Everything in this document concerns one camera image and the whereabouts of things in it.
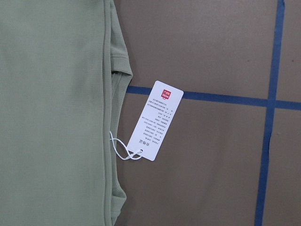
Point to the olive green long-sleeve shirt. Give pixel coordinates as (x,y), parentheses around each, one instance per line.
(64,70)

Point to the white paper shirt tag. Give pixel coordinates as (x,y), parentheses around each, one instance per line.
(155,120)

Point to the crossing blue tape line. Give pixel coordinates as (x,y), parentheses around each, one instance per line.
(223,98)

